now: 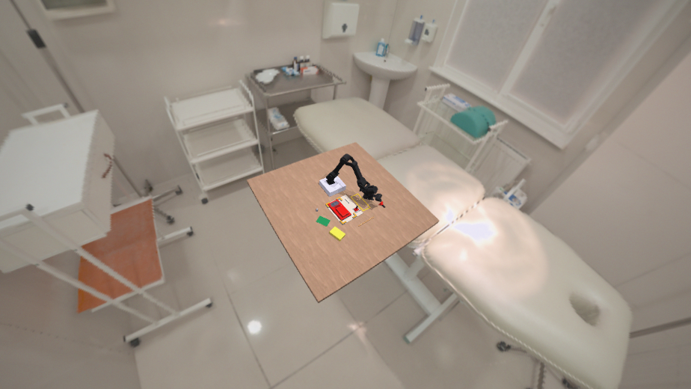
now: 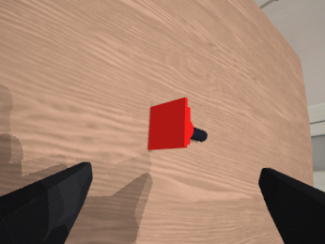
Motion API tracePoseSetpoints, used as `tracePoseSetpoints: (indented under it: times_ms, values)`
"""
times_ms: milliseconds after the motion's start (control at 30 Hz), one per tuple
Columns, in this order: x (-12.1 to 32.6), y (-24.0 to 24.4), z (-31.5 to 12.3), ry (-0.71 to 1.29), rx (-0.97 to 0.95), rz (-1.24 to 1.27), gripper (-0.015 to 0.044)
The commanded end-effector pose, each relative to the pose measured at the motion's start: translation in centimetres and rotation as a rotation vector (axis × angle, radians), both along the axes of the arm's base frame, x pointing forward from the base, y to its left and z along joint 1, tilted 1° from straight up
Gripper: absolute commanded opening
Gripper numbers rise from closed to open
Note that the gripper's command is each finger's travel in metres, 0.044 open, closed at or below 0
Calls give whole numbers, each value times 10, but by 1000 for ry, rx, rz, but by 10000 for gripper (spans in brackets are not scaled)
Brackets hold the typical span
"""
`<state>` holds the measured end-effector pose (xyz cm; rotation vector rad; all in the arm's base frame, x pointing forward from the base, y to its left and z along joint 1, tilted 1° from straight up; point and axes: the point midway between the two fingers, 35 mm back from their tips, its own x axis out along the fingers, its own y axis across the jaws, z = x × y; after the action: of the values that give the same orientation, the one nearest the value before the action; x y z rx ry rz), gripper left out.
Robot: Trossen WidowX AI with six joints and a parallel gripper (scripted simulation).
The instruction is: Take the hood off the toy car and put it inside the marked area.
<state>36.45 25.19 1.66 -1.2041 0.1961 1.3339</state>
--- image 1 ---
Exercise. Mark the yellow flat block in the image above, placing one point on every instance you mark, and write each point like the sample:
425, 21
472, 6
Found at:
337, 234

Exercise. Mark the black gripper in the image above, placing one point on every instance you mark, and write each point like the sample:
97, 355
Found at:
370, 196

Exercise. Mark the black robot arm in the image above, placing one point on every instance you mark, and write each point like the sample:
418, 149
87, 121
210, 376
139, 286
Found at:
361, 181

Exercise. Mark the green flat rectangular block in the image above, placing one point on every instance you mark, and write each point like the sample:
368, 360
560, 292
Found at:
323, 221

